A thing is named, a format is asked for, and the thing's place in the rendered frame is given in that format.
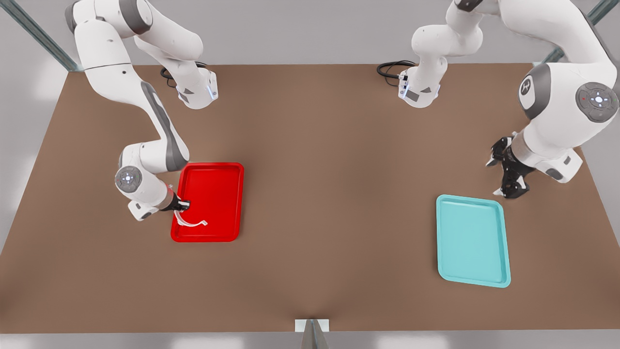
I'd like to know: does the white drainage pipe clamp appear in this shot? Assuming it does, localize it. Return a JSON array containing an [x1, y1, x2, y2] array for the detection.
[[174, 210, 209, 228]]

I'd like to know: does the red rectangular tray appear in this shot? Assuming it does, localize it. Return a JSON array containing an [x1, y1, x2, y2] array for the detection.
[[170, 162, 245, 243]]

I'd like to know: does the teal rectangular tray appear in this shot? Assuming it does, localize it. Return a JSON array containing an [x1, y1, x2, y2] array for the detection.
[[436, 194, 512, 288]]

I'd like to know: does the black cable loop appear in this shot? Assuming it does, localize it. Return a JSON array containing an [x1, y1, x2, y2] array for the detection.
[[377, 60, 418, 88], [160, 62, 209, 89]]

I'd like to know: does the silver frame post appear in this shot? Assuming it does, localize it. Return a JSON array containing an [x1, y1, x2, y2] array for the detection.
[[533, 0, 620, 66], [295, 318, 330, 349], [0, 0, 81, 73]]

